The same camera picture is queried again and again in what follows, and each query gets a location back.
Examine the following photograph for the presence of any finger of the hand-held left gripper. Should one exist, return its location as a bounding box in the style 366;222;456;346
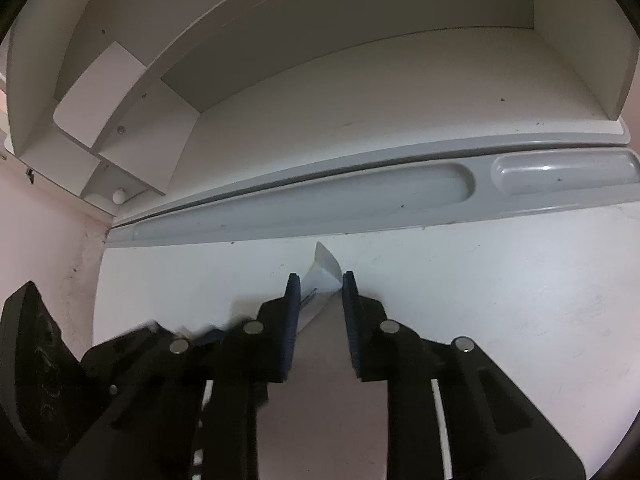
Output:
80;321;172;391
191;327;236;349

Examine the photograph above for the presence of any white desk hutch shelf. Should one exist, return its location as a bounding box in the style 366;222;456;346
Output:
4;0;640;213

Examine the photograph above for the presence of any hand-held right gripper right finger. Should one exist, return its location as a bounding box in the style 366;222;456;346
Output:
342;270;587;480

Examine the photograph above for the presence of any white paper packet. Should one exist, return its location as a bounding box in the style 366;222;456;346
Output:
297;241;346;336

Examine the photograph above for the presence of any small white drawer with knob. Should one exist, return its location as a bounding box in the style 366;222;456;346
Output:
81;159;152;217

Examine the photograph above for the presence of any grey pencil tray strip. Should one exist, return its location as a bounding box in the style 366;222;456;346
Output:
104;132;640;249

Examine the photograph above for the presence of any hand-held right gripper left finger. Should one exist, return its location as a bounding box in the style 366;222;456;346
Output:
59;272;302;480

